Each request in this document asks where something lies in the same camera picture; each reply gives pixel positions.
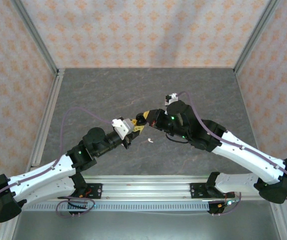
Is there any aluminium frame rail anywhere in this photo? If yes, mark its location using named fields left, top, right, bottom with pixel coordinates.
left=0, top=217, right=22, bottom=240
left=268, top=199, right=287, bottom=240

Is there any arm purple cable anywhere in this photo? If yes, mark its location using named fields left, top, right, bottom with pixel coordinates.
left=177, top=91, right=287, bottom=203
left=0, top=106, right=116, bottom=222

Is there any aluminium side floor rail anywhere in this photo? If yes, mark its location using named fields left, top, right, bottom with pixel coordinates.
left=29, top=69, right=66, bottom=168

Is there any aluminium frame post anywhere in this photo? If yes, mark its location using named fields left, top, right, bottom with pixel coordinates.
left=10, top=0, right=61, bottom=76
left=232, top=0, right=282, bottom=75

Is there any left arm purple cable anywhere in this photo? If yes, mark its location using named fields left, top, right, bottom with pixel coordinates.
left=0, top=106, right=116, bottom=222

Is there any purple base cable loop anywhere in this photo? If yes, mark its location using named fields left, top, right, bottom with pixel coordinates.
left=212, top=191, right=242, bottom=217
left=55, top=196, right=96, bottom=218

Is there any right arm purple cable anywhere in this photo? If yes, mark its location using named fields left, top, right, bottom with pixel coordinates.
left=177, top=91, right=287, bottom=203

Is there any perforated metal cable duct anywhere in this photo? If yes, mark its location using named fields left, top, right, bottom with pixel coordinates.
left=24, top=201, right=210, bottom=213

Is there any grey metal base plate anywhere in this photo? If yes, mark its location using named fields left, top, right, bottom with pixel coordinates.
left=13, top=210, right=278, bottom=240

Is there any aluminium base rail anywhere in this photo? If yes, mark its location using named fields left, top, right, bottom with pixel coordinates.
left=80, top=175, right=263, bottom=201

